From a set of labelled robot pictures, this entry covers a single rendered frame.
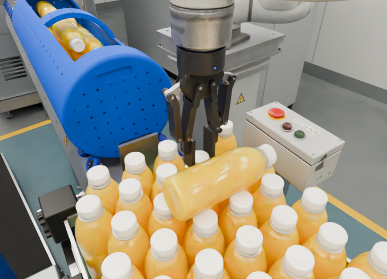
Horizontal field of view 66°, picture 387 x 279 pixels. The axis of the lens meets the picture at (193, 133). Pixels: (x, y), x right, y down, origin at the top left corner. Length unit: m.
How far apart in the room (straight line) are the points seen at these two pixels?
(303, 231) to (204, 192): 0.20
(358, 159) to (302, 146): 1.93
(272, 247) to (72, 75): 0.52
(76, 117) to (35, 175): 1.69
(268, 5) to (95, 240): 0.90
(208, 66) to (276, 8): 0.72
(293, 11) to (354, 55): 2.28
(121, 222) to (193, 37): 0.29
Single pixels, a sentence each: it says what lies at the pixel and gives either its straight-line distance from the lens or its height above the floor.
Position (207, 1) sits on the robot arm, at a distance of 0.41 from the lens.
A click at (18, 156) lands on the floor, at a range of 2.63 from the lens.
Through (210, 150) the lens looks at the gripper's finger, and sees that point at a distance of 0.57.
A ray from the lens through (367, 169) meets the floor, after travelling 2.50.
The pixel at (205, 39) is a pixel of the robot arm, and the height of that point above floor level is 1.35.
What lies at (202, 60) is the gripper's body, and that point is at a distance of 0.44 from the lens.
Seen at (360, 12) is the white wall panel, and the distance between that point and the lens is 3.32.
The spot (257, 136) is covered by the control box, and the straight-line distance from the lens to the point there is 0.72.
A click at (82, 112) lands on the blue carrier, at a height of 1.12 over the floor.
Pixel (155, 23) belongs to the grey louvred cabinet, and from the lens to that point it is 3.35.
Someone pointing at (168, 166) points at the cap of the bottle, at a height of 1.10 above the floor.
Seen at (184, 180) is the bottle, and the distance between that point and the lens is 0.44.
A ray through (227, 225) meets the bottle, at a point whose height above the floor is 1.06.
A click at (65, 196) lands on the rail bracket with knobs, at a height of 1.00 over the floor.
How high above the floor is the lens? 1.48
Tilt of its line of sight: 36 degrees down
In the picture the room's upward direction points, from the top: straight up
